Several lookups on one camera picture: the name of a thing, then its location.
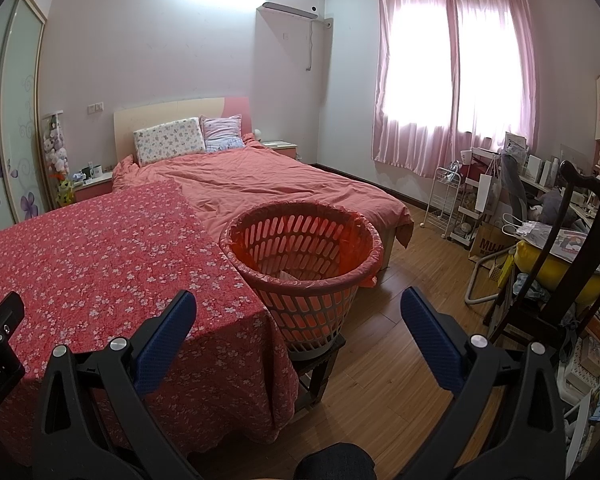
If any pink white nightstand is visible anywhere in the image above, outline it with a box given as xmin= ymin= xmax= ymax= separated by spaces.
xmin=72 ymin=170 xmax=115 ymax=203
xmin=262 ymin=140 xmax=299 ymax=161

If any white floral pillow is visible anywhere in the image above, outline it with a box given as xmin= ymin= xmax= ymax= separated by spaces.
xmin=133 ymin=117 xmax=207 ymax=165

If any white wire rack cart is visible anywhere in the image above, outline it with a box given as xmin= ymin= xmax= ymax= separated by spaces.
xmin=424 ymin=162 xmax=465 ymax=238

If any beige and pink bed frame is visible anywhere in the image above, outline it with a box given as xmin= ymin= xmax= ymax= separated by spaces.
xmin=113 ymin=96 xmax=416 ymax=268

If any pink duvet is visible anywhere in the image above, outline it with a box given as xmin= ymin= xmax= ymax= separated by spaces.
xmin=111 ymin=132 xmax=415 ymax=261

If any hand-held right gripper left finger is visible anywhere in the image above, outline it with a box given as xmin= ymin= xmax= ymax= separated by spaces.
xmin=32 ymin=289 xmax=203 ymax=480

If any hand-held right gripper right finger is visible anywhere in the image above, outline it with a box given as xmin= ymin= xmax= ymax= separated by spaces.
xmin=399 ymin=286 xmax=567 ymax=480

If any white paper bag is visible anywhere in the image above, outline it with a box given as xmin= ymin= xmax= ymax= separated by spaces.
xmin=475 ymin=175 xmax=501 ymax=221

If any flower print sliding wardrobe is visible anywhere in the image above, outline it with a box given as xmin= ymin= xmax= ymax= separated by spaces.
xmin=0 ymin=0 xmax=48 ymax=241

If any brown paper bag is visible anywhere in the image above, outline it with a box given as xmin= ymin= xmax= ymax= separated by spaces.
xmin=469 ymin=220 xmax=518 ymax=263

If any person's leg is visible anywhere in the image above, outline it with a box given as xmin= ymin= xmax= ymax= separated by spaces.
xmin=292 ymin=442 xmax=376 ymax=480

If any white air conditioner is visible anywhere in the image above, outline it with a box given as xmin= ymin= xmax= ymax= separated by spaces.
xmin=257 ymin=0 xmax=320 ymax=22

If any air conditioner pipe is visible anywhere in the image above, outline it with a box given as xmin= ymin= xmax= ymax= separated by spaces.
xmin=306 ymin=16 xmax=335 ymax=72

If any cluttered white desk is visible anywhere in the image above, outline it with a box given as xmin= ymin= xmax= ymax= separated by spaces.
xmin=460 ymin=132 xmax=600 ymax=221

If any red floral tablecloth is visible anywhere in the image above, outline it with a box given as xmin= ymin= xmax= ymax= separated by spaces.
xmin=0 ymin=180 xmax=301 ymax=468

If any orange plastic basket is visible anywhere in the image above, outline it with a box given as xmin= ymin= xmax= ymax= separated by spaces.
xmin=220 ymin=201 xmax=385 ymax=353

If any dark wooden chair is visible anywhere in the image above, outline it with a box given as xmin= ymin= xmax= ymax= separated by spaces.
xmin=485 ymin=160 xmax=600 ymax=356

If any pink striped pillow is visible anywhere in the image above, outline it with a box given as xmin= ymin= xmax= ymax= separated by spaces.
xmin=200 ymin=115 xmax=246 ymax=153

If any printed magazine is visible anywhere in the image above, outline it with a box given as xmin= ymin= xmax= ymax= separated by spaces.
xmin=550 ymin=229 xmax=600 ymax=264

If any clear tube of plush toys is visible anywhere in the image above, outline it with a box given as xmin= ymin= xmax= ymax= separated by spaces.
xmin=40 ymin=110 xmax=76 ymax=208

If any yellow cushion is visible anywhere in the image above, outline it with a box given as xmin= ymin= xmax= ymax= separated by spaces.
xmin=512 ymin=240 xmax=600 ymax=301

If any white rolling cart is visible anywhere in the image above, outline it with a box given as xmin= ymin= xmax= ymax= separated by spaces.
xmin=452 ymin=180 xmax=488 ymax=248

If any pink curtain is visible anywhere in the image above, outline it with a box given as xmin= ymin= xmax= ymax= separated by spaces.
xmin=372 ymin=0 xmax=538 ymax=178

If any black stool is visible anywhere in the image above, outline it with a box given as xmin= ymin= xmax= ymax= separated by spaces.
xmin=290 ymin=332 xmax=348 ymax=406

